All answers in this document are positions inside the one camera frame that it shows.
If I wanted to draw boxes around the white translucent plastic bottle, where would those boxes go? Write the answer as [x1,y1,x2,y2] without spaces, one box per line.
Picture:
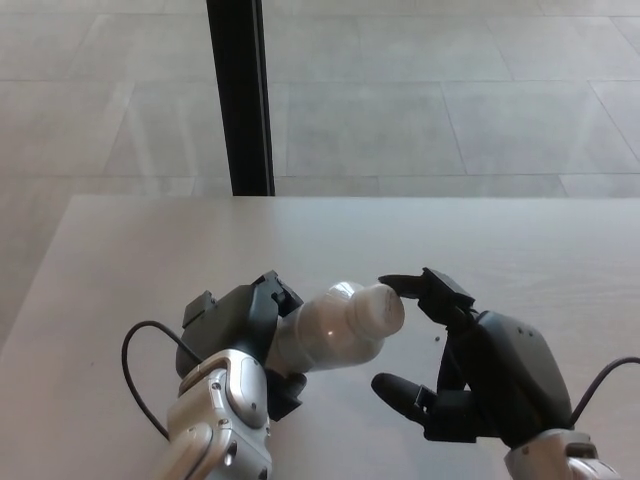
[264,280,396,376]

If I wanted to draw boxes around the white screw bottle cap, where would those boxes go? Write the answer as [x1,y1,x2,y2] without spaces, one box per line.
[349,284,406,342]

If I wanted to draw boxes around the black window frame post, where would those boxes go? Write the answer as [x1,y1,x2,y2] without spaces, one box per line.
[206,0,277,196]

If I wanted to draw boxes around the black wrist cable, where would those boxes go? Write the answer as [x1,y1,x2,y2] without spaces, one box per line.
[122,319,202,442]
[568,355,640,429]

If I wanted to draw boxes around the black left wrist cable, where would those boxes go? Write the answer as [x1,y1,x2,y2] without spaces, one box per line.
[122,319,202,442]

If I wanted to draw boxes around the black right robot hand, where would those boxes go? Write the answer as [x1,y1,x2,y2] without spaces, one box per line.
[370,267,574,449]

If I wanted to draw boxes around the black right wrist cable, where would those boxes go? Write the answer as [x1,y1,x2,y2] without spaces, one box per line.
[568,355,640,429]

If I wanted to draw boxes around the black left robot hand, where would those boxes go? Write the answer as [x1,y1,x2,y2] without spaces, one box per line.
[174,269,307,421]

